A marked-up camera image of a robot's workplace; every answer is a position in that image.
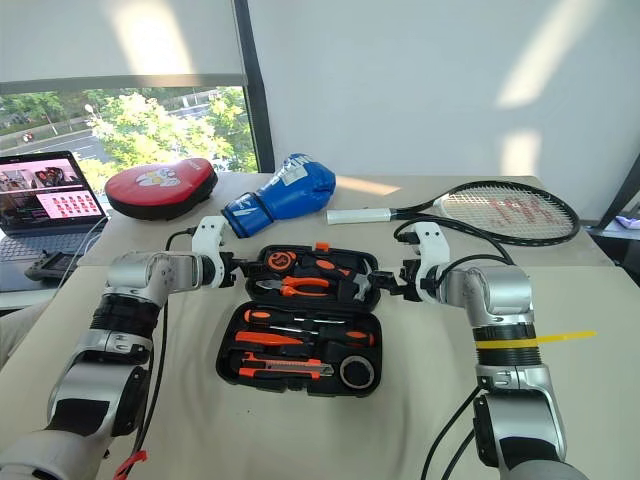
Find orange handled pliers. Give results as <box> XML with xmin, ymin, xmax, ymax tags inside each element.
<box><xmin>256</xmin><ymin>276</ymin><xmax>333</xmax><ymax>298</ymax></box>

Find blue boxing glove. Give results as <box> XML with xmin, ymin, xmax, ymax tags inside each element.
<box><xmin>221</xmin><ymin>152</ymin><xmax>337</xmax><ymax>239</ymax></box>

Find black handheld controller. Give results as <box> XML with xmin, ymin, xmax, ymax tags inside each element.
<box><xmin>24</xmin><ymin>251</ymin><xmax>85</xmax><ymax>282</ymax></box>

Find orange handled thick screwdriver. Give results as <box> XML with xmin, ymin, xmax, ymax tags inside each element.
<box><xmin>234</xmin><ymin>329</ymin><xmax>305</xmax><ymax>348</ymax></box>

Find red zip tie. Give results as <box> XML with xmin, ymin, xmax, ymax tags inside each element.
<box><xmin>113</xmin><ymin>449</ymin><xmax>150</xmax><ymax>480</ymax></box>

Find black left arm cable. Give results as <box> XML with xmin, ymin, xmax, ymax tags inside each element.
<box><xmin>130</xmin><ymin>227</ymin><xmax>201</xmax><ymax>454</ymax></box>

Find silver headed hammer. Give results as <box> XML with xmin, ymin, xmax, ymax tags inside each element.
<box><xmin>343</xmin><ymin>272</ymin><xmax>375</xmax><ymax>303</ymax></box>

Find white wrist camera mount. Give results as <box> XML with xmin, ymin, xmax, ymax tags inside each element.
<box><xmin>407</xmin><ymin>223</ymin><xmax>454</xmax><ymax>301</ymax></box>
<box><xmin>192</xmin><ymin>215</ymin><xmax>234</xmax><ymax>291</ymax></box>

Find orange black utility knife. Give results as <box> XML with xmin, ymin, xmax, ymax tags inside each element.
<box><xmin>238</xmin><ymin>351</ymin><xmax>336</xmax><ymax>380</ymax></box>

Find black tool kit case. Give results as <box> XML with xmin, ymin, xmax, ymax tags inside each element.
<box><xmin>215</xmin><ymin>242</ymin><xmax>384</xmax><ymax>400</ymax></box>

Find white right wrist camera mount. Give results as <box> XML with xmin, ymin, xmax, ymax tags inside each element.
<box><xmin>407</xmin><ymin>223</ymin><xmax>454</xmax><ymax>301</ymax></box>

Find black electrical tape roll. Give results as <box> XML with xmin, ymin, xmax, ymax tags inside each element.
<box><xmin>339</xmin><ymin>353</ymin><xmax>378</xmax><ymax>391</ymax></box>

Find black screwdriver with orange patch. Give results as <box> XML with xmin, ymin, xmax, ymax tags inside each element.
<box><xmin>269</xmin><ymin>323</ymin><xmax>377</xmax><ymax>348</ymax></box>

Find red boxing focus pad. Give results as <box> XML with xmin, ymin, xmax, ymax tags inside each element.
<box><xmin>103</xmin><ymin>157</ymin><xmax>220</xmax><ymax>221</ymax></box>

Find open laptop computer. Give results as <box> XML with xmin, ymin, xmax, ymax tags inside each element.
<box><xmin>0</xmin><ymin>150</ymin><xmax>110</xmax><ymax>292</ymax></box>

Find black tennis racket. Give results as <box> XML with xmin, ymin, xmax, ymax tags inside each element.
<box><xmin>326</xmin><ymin>180</ymin><xmax>581</xmax><ymax>248</ymax></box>

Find dark slanted metal post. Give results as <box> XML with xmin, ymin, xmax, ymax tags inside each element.
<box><xmin>597</xmin><ymin>148</ymin><xmax>640</xmax><ymax>231</ymax></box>

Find dark window frame post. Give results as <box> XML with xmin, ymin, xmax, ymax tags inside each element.
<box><xmin>232</xmin><ymin>0</ymin><xmax>277</xmax><ymax>174</ymax></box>

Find orange black small hand tool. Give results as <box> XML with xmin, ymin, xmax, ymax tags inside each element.
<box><xmin>298</xmin><ymin>256</ymin><xmax>352</xmax><ymax>280</ymax></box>

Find white laptop cable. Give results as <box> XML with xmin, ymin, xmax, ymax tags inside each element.
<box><xmin>56</xmin><ymin>216</ymin><xmax>110</xmax><ymax>290</ymax></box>

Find white roller window blind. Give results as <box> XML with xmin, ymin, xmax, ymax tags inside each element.
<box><xmin>0</xmin><ymin>0</ymin><xmax>249</xmax><ymax>95</ymax></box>

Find orange black tape measure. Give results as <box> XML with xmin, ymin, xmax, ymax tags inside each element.
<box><xmin>264</xmin><ymin>248</ymin><xmax>299</xmax><ymax>274</ymax></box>

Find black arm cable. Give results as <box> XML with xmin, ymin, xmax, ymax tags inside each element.
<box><xmin>393</xmin><ymin>222</ymin><xmax>516</xmax><ymax>480</ymax></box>
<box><xmin>130</xmin><ymin>227</ymin><xmax>201</xmax><ymax>454</ymax></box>

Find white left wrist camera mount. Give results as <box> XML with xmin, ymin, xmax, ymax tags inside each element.
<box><xmin>192</xmin><ymin>215</ymin><xmax>234</xmax><ymax>291</ymax></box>

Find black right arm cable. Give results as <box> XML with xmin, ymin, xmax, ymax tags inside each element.
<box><xmin>393</xmin><ymin>222</ymin><xmax>516</xmax><ymax>480</ymax></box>

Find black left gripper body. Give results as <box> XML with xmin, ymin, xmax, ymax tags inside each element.
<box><xmin>221</xmin><ymin>251</ymin><xmax>247</xmax><ymax>289</ymax></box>

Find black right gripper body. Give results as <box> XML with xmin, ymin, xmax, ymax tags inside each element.
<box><xmin>398</xmin><ymin>258</ymin><xmax>427</xmax><ymax>303</ymax></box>

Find orange black slim screwdriver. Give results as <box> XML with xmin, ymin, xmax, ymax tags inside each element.
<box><xmin>242</xmin><ymin>309</ymin><xmax>322</xmax><ymax>327</ymax></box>

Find yellow zip tie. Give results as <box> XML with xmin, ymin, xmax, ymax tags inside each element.
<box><xmin>474</xmin><ymin>329</ymin><xmax>598</xmax><ymax>350</ymax></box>

